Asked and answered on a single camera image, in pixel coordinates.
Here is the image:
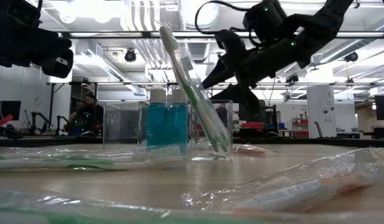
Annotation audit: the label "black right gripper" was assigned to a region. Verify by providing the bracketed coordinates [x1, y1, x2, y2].
[200, 37, 304, 116]

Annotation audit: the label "blue mouthwash bottle white cap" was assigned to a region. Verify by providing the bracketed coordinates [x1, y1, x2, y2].
[146, 88, 168, 149]
[167, 89, 189, 147]

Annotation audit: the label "orange toothbrush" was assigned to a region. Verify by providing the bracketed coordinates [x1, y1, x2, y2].
[182, 147, 384, 216]
[232, 142, 277, 158]

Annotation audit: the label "clear acrylic organizer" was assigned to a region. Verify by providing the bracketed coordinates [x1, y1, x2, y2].
[103, 99, 233, 162]

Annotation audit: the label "person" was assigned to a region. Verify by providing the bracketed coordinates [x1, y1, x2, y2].
[215, 104, 230, 128]
[68, 93, 105, 136]

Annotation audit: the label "black monitor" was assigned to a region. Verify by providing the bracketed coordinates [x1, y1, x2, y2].
[374, 93, 384, 121]
[240, 110, 267, 124]

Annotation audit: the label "red storage bins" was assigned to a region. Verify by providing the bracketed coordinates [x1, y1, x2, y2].
[240, 121, 265, 129]

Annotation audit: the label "orange red object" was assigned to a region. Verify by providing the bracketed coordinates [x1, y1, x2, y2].
[0, 113, 15, 127]

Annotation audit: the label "red shelf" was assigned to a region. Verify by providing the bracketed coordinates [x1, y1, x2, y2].
[291, 117, 310, 138]

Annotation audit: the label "black overhead crossbar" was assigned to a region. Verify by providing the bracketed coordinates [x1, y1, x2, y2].
[59, 30, 384, 40]

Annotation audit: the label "white pillar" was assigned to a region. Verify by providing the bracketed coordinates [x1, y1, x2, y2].
[306, 85, 337, 138]

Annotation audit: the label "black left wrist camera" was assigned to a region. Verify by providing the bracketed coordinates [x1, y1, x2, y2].
[41, 48, 75, 79]

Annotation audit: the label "silver ventilation duct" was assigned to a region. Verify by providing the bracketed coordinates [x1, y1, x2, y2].
[317, 17, 384, 65]
[177, 0, 221, 63]

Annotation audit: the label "black wall screen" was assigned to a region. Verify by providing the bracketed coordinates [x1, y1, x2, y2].
[0, 100, 22, 121]

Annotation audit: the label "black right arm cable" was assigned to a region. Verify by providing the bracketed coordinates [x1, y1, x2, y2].
[194, 0, 251, 35]

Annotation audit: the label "black aluminium table frame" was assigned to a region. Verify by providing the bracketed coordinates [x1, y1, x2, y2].
[0, 136, 384, 149]

